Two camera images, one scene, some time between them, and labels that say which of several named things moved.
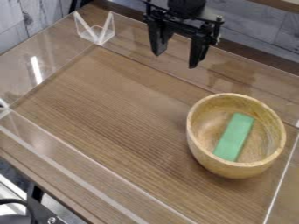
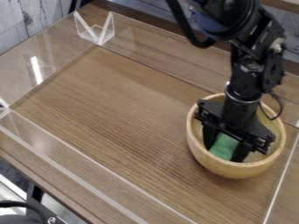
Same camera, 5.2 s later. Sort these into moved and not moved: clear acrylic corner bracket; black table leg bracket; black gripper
Moved: black gripper
Not moved: black table leg bracket; clear acrylic corner bracket
